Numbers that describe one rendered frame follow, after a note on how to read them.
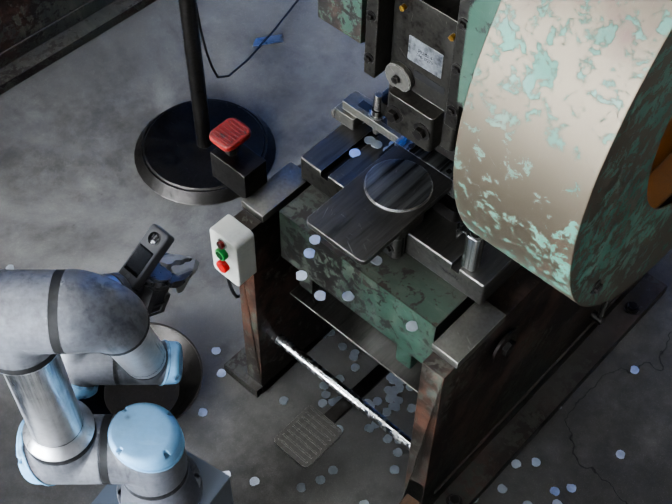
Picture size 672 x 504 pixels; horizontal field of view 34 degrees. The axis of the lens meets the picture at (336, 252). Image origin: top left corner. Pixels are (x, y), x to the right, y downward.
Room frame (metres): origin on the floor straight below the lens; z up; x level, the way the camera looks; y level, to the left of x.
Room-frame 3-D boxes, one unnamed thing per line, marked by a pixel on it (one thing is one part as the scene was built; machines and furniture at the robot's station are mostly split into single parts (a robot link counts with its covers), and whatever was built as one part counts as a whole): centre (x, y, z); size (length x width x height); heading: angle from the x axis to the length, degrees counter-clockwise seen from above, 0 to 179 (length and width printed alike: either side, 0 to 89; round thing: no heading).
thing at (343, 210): (1.27, -0.08, 0.72); 0.25 x 0.14 x 0.14; 138
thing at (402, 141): (1.40, -0.19, 0.76); 0.15 x 0.09 x 0.05; 48
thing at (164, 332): (1.32, 0.45, 0.04); 0.30 x 0.30 x 0.07
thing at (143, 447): (0.86, 0.31, 0.62); 0.13 x 0.12 x 0.14; 92
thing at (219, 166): (1.43, 0.19, 0.62); 0.10 x 0.06 x 0.20; 48
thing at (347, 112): (1.51, -0.07, 0.76); 0.17 x 0.06 x 0.10; 48
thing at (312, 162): (1.40, -0.19, 0.68); 0.45 x 0.30 x 0.06; 48
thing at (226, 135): (1.45, 0.21, 0.72); 0.07 x 0.06 x 0.08; 138
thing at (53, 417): (0.85, 0.44, 0.82); 0.15 x 0.12 x 0.55; 92
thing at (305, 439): (1.30, -0.10, 0.14); 0.59 x 0.10 x 0.05; 138
